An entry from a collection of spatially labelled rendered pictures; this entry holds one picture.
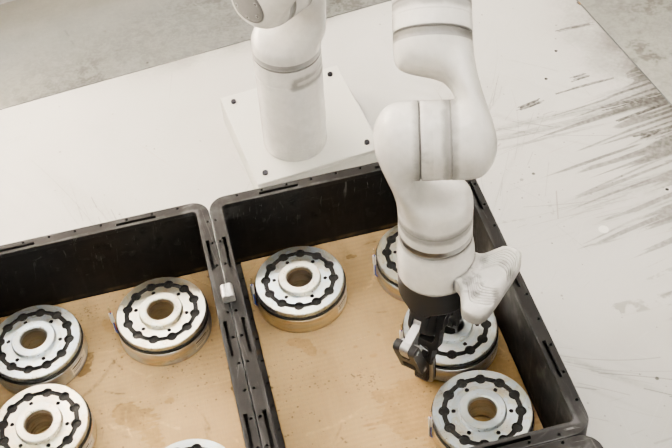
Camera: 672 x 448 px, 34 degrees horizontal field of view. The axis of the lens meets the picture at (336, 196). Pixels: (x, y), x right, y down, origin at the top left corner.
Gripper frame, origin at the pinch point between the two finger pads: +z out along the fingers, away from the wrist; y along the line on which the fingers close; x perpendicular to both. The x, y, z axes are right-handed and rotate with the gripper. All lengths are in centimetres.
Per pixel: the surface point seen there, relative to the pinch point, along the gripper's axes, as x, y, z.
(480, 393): 7.0, 3.3, -1.5
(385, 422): -1.0, 9.2, 2.2
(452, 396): 4.4, 4.5, -0.7
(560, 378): 14.5, 1.8, -7.8
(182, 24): -143, -114, 86
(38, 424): -32.0, 28.3, 0.8
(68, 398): -30.4, 24.8, -0.7
